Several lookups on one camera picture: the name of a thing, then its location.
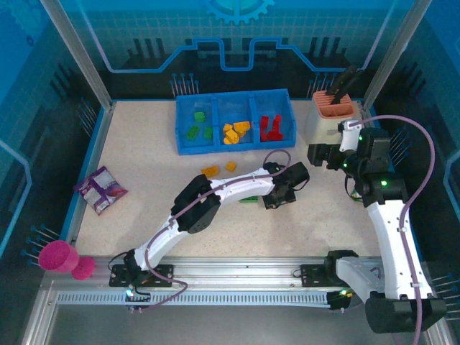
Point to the green lego brick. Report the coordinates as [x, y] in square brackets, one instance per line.
[198, 116]
[249, 199]
[193, 132]
[208, 132]

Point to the red lego brick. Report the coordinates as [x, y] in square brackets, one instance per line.
[272, 136]
[277, 123]
[265, 123]

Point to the small yellow lego brick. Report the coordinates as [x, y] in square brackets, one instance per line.
[230, 166]
[227, 127]

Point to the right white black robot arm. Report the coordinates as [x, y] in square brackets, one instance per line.
[391, 244]

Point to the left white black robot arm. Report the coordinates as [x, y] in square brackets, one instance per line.
[161, 240]

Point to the cream knife block salmon top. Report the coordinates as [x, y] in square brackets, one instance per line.
[320, 125]

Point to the blue three-compartment bin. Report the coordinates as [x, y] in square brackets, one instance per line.
[233, 149]

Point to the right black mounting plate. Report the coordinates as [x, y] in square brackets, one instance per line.
[311, 275]

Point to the black mounting plate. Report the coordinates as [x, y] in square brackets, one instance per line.
[163, 276]
[311, 275]

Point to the right base electronics box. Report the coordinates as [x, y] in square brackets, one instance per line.
[339, 298]

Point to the base electronics box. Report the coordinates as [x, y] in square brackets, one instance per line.
[136, 296]
[339, 298]

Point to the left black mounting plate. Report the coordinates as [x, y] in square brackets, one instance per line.
[163, 276]

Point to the left base electronics box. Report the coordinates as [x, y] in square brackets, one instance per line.
[136, 296]

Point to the purple snack bag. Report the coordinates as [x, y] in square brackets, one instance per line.
[100, 190]

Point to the large magenta foam cylinder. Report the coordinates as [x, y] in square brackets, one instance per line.
[57, 257]

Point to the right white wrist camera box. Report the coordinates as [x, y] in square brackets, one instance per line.
[348, 134]

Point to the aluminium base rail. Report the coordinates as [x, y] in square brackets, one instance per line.
[233, 273]

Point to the right aluminium frame post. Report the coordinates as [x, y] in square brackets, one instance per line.
[391, 54]

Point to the aluminium frame post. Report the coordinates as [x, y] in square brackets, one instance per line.
[82, 61]
[391, 54]

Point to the left aluminium frame post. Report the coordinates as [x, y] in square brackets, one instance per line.
[82, 61]

